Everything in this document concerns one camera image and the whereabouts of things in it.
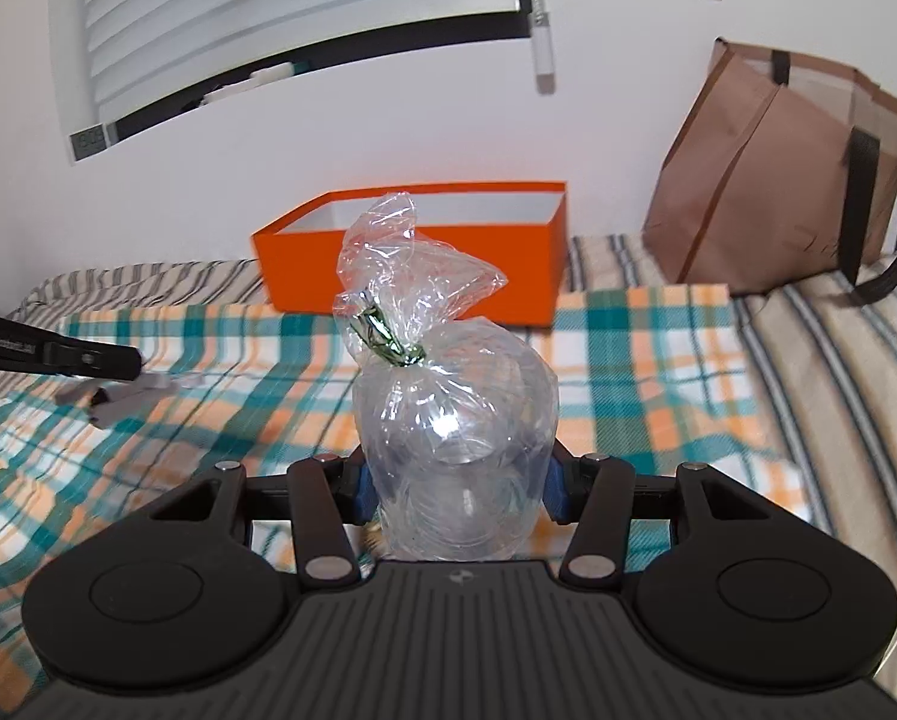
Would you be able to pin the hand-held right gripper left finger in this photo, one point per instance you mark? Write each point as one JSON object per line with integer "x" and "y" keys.
{"x": 324, "y": 510}

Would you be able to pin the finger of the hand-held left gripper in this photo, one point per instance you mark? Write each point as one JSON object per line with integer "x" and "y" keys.
{"x": 96, "y": 361}

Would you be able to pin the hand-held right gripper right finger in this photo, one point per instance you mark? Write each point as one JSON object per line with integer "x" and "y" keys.
{"x": 598, "y": 510}

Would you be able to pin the clear plastic bag with cup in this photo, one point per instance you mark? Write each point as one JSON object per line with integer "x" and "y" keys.
{"x": 452, "y": 420}

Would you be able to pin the orange cardboard box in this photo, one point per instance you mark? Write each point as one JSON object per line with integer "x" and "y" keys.
{"x": 433, "y": 270}

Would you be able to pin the plaid blanket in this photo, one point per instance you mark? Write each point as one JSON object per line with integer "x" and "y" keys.
{"x": 216, "y": 405}

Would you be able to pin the striped bedsheet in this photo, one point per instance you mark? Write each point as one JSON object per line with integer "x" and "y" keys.
{"x": 846, "y": 405}

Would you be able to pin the brown paper bag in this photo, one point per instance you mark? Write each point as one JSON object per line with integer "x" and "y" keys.
{"x": 771, "y": 187}

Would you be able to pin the white window blind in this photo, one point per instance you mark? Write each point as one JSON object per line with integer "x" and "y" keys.
{"x": 283, "y": 0}

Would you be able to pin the white blind wand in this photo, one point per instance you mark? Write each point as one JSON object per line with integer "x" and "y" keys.
{"x": 544, "y": 22}

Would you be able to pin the black window frame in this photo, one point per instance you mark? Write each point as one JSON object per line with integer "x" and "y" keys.
{"x": 306, "y": 52}

